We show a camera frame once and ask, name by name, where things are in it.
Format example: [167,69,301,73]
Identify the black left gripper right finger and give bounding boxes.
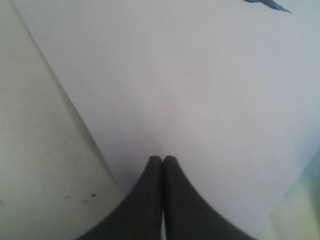
[162,156,253,240]

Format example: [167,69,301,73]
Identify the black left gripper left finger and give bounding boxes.
[79,156,163,240]

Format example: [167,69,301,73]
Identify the white paper sheet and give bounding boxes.
[14,0,320,236]

